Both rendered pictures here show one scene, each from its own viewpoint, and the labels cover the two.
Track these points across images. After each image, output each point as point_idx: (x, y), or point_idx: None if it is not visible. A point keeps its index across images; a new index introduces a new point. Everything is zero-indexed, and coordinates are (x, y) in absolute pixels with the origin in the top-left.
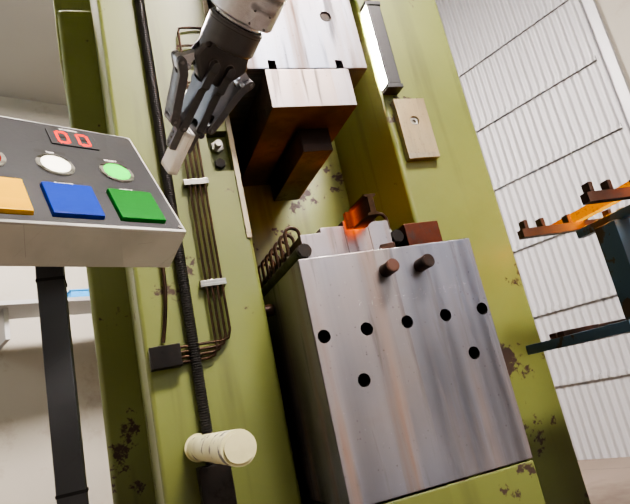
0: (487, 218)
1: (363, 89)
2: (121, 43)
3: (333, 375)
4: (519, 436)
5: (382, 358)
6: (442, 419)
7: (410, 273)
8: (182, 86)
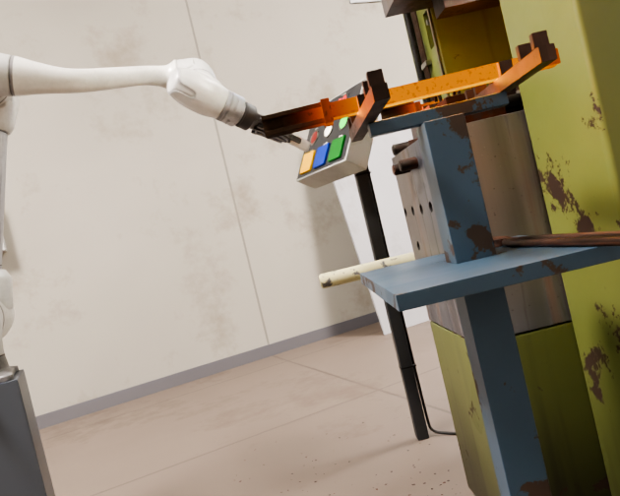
0: (561, 25)
1: None
2: None
3: (411, 238)
4: None
5: (419, 233)
6: None
7: (415, 168)
8: (263, 136)
